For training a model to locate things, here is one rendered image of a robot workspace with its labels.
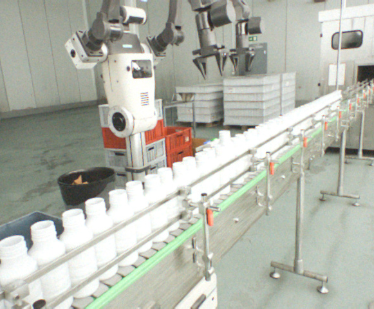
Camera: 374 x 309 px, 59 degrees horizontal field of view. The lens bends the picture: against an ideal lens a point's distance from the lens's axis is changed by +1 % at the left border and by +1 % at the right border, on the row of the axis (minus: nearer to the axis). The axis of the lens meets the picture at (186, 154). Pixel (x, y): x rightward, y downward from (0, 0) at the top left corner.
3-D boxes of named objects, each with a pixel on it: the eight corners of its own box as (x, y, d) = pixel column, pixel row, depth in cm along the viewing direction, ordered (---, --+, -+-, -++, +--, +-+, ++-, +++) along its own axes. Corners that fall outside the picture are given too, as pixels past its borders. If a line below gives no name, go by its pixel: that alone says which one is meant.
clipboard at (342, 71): (344, 85, 478) (345, 62, 470) (327, 85, 490) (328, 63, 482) (344, 85, 480) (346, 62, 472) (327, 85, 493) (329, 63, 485)
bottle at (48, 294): (71, 314, 59) (57, 230, 55) (35, 322, 58) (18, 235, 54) (75, 293, 65) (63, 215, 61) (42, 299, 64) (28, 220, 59)
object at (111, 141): (134, 150, 326) (132, 128, 321) (102, 147, 345) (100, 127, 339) (165, 137, 378) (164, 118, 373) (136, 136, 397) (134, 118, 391)
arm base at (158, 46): (145, 37, 173) (155, 56, 172) (154, 27, 168) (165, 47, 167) (155, 37, 180) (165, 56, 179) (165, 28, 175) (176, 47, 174)
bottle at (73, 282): (105, 285, 66) (96, 209, 62) (82, 304, 61) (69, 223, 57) (85, 277, 70) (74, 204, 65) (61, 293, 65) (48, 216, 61)
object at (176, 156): (168, 172, 398) (167, 154, 392) (142, 168, 419) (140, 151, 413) (193, 159, 448) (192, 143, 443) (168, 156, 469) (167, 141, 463)
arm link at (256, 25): (242, 8, 150) (233, 6, 143) (266, 4, 144) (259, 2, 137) (242, 37, 153) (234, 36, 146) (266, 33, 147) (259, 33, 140)
